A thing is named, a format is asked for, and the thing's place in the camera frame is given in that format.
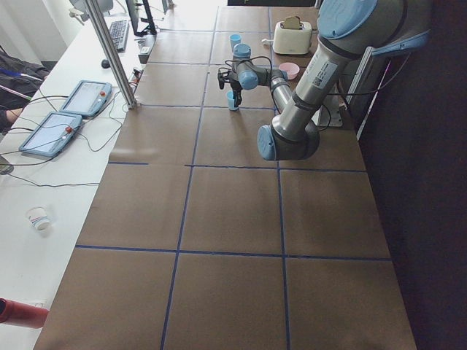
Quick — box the small grey box device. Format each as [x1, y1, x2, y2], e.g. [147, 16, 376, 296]
[138, 42, 154, 65]

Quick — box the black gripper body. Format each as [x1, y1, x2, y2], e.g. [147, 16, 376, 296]
[230, 78, 242, 94]

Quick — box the black monitor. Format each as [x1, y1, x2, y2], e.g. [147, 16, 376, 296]
[126, 0, 157, 37]

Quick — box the black pendant cable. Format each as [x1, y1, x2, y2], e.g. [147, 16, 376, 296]
[0, 87, 127, 187]

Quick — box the cream toaster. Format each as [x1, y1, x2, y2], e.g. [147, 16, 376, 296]
[272, 21, 313, 55]

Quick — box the red bottle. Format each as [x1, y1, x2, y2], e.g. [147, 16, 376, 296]
[1, 298, 49, 329]

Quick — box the blue cup near toaster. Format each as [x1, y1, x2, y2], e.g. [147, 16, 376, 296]
[229, 34, 242, 50]

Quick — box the far teach pendant tablet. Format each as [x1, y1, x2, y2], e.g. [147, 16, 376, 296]
[60, 80, 112, 119]

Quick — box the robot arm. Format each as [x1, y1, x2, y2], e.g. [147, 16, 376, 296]
[217, 1, 433, 160]

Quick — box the black keyboard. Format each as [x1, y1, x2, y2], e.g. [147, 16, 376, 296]
[109, 20, 129, 53]

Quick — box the near teach pendant tablet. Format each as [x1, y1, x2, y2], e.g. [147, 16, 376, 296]
[18, 112, 82, 158]

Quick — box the white paper cup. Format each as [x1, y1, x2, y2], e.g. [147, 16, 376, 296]
[26, 206, 51, 231]

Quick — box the aluminium frame post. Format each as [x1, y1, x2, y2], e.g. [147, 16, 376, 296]
[84, 0, 137, 109]

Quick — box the person in dark clothes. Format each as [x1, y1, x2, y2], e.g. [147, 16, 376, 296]
[1, 48, 50, 133]

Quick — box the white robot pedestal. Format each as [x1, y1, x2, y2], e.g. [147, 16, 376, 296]
[313, 28, 346, 128]

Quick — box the pink bowl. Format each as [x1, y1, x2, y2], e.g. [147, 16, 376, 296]
[279, 62, 300, 80]

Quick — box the toast slice in toaster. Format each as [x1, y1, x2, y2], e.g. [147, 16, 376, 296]
[283, 16, 301, 30]

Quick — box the teach pendant tablet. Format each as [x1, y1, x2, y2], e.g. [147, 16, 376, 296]
[60, 80, 112, 119]
[18, 112, 82, 158]

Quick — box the blue cup carried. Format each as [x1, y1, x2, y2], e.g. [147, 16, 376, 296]
[226, 90, 239, 111]

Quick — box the black computer mouse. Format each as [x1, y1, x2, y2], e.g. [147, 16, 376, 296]
[101, 59, 110, 69]

